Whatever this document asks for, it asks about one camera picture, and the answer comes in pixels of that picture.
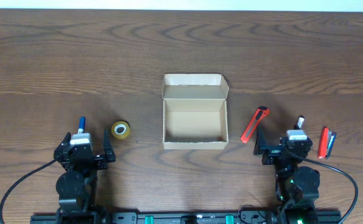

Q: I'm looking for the yellow tape roll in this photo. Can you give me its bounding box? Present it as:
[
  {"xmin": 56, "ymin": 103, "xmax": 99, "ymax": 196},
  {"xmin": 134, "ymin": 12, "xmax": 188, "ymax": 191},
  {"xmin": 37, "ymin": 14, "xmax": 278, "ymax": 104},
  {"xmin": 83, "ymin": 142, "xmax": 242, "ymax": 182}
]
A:
[{"xmin": 111, "ymin": 121, "xmax": 130, "ymax": 139}]

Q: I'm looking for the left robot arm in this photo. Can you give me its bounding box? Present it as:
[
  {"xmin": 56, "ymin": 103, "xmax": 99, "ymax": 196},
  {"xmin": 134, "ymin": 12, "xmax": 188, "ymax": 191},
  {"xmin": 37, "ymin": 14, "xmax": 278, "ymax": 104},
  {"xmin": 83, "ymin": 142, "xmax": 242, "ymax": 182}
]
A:
[{"xmin": 54, "ymin": 131, "xmax": 116, "ymax": 213}]

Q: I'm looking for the black marker pen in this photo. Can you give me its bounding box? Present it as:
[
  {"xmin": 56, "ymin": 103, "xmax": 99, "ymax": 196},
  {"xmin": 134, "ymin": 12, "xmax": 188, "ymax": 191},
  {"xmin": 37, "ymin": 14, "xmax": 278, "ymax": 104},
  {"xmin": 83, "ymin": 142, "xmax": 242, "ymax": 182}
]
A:
[{"xmin": 296, "ymin": 115, "xmax": 305, "ymax": 129}]

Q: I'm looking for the red utility knife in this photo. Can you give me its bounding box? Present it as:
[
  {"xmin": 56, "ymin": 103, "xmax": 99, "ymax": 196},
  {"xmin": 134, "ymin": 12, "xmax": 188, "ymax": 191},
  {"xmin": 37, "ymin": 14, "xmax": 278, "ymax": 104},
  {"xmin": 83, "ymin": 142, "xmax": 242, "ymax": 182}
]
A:
[{"xmin": 240, "ymin": 106, "xmax": 270, "ymax": 144}]

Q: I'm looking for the blue capped white marker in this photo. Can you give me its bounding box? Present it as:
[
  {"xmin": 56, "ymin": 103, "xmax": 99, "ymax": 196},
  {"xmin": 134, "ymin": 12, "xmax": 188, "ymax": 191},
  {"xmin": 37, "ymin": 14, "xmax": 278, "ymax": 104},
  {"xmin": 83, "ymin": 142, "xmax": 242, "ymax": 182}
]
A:
[{"xmin": 77, "ymin": 116, "xmax": 85, "ymax": 134}]

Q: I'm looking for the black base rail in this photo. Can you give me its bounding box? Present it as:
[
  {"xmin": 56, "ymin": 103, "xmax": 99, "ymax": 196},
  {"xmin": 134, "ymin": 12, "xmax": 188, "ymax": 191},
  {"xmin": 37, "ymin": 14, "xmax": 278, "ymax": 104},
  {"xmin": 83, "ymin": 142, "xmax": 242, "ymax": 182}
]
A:
[{"xmin": 30, "ymin": 209, "xmax": 341, "ymax": 224}]

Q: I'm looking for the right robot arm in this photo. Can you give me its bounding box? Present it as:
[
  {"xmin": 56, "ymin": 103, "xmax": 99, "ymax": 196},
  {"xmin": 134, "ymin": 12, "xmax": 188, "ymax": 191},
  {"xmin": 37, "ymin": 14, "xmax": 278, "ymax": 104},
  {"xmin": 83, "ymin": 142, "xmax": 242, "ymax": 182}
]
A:
[{"xmin": 253, "ymin": 126, "xmax": 320, "ymax": 215}]

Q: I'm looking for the cardboard box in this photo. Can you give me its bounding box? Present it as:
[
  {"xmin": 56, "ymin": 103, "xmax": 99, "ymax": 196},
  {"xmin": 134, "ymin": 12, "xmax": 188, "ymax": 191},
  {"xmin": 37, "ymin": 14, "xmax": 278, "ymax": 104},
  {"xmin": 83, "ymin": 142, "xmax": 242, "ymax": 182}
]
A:
[{"xmin": 161, "ymin": 73, "xmax": 229, "ymax": 150}]

